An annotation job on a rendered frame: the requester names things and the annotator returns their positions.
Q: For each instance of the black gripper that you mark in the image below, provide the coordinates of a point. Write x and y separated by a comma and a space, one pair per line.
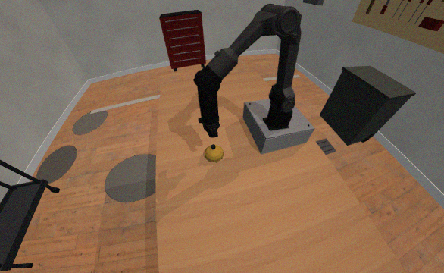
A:
210, 122

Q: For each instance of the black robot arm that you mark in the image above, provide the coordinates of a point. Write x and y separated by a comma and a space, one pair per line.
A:
266, 22

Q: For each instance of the brass bell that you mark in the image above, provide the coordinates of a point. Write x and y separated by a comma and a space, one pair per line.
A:
214, 153

